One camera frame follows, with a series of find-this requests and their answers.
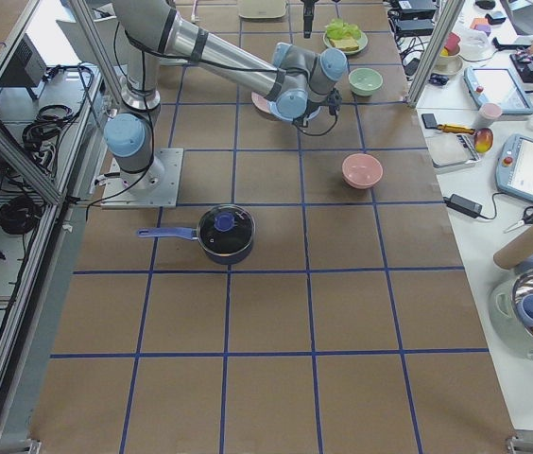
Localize kitchen scale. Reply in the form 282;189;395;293
426;133;480;172

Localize black power adapter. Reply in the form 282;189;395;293
443;194;482;218

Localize aluminium frame post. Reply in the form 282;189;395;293
405;0;464;108

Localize scissors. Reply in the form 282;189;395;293
504;205;533;234

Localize pink plate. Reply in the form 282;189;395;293
250;92;271;114

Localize mango toy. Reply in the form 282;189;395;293
473;128;493;153

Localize yellow handled screwdriver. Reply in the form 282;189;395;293
437;124;475;135

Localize pink bowl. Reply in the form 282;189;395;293
341;153;384;189

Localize blue plate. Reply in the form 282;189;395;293
267;101;320;123

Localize bread slice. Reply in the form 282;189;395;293
328;38;359;52

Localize cardboard tube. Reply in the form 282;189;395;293
492;225;533;270

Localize green bowl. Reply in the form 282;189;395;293
348;67;384;96

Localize green lettuce leaf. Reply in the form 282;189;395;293
325;18;361;40

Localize black smartphone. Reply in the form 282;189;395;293
421;113;438;130

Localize white bowl with fruit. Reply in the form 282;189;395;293
434;32;461;74

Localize blue saucepan with glass lid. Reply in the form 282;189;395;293
136;204;256;265

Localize near teach pendant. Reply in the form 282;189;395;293
495;134;533;202

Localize far teach pendant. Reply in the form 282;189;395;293
463;67;533;115

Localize teach pendant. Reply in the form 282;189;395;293
495;134;533;202
463;67;533;115

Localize grey control box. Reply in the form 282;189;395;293
0;33;47;100

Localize green plate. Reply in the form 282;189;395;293
322;30;369;56

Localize white paper cup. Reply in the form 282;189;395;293
473;102;503;130

